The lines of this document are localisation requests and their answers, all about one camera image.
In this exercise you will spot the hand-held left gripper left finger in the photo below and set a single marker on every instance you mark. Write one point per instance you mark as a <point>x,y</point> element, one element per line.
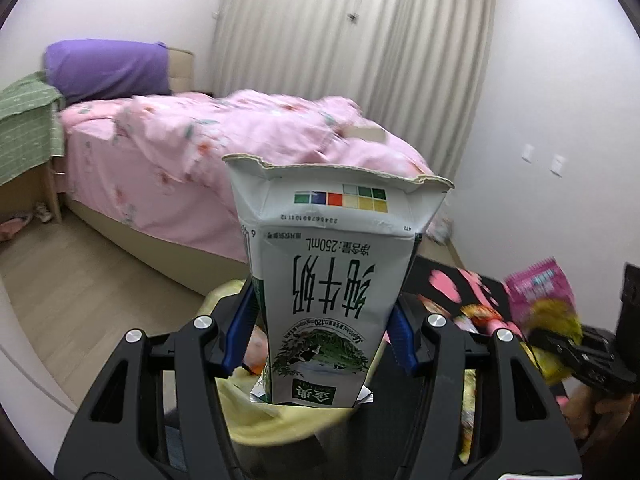
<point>239,332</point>

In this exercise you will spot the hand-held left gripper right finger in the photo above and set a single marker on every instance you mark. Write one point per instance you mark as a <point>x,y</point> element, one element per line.
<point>402,342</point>

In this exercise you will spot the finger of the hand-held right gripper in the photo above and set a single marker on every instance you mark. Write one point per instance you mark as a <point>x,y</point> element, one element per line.
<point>560,347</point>

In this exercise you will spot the yellow snack packet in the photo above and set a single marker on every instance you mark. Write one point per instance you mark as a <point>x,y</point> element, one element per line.
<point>552,321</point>

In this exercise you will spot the pink foil snack packet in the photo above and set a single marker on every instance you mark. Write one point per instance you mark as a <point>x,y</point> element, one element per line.
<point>535,285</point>

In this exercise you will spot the white milk carton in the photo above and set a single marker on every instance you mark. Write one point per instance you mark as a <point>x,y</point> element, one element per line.
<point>330,280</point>

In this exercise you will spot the yellow plastic bin bag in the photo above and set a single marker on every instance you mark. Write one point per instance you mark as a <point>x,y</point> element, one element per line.
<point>280,425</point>

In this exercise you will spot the black trash bin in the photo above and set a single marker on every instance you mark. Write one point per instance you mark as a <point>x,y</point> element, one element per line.
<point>350,455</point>

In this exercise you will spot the person's right hand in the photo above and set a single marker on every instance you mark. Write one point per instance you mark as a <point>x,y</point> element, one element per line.
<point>582,412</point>

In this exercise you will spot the red paper cup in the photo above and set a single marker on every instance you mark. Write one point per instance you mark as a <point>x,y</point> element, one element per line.
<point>482,316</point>

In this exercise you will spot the white plastic bag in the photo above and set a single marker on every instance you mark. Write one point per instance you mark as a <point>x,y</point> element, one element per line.
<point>442,230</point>

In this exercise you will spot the person's jeans leg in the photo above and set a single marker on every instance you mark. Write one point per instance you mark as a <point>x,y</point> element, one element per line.
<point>172,445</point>

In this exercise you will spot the pink floral duvet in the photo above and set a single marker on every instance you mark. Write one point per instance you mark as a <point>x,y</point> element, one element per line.
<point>260,130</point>

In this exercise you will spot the cardboard box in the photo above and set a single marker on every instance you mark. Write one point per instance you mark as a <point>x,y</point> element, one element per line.
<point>365,134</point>

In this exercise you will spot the bed with pink sheet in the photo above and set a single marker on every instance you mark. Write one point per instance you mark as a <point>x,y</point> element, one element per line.
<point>100,170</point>

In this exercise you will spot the small patterned shoe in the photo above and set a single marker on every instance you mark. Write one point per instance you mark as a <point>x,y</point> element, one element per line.
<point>42,212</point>

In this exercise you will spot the pink slipper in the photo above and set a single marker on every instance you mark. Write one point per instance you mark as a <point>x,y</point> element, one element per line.
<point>12,227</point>

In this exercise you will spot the wooden nightstand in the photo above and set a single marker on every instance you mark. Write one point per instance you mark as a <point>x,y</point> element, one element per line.
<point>30,195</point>

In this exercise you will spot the beige headboard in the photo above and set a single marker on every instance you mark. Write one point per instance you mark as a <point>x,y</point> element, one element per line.
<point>181,70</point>

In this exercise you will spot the green checked cloth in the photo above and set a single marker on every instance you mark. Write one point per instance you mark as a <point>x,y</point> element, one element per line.
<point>25,130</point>

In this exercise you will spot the purple pillow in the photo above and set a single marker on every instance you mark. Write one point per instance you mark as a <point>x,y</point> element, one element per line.
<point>105,70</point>

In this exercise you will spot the beige pleated curtains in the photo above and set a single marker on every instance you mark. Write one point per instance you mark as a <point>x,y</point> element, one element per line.
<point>350,50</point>

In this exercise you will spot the white wall switch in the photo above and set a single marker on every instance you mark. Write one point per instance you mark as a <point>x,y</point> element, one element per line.
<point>528,152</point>
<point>557,165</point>

